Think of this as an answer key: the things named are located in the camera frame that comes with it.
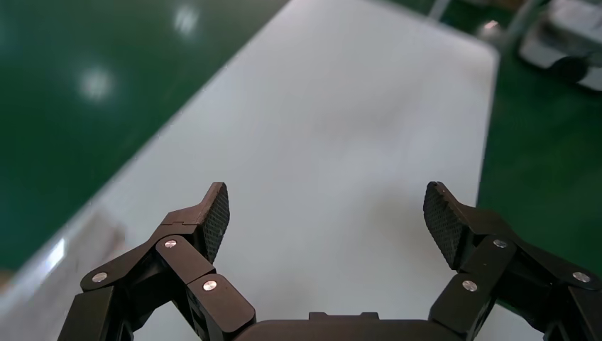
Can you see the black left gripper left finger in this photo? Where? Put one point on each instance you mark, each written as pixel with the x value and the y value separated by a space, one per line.
pixel 188 263

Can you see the white upright pole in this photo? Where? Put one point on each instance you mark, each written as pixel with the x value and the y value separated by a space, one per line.
pixel 439 9

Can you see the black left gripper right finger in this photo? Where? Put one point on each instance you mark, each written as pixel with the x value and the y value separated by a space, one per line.
pixel 489 263

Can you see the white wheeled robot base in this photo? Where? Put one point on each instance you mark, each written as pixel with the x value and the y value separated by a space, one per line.
pixel 555 37

